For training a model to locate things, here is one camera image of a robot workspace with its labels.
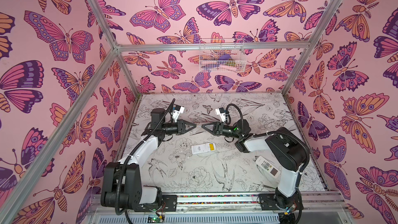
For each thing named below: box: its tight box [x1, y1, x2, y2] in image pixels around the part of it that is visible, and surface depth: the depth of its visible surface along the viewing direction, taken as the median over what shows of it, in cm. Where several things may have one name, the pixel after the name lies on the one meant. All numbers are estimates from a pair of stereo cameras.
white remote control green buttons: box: [190, 142, 217, 155], surface depth 92 cm
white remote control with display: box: [254, 156, 281, 179], surface depth 86 cm
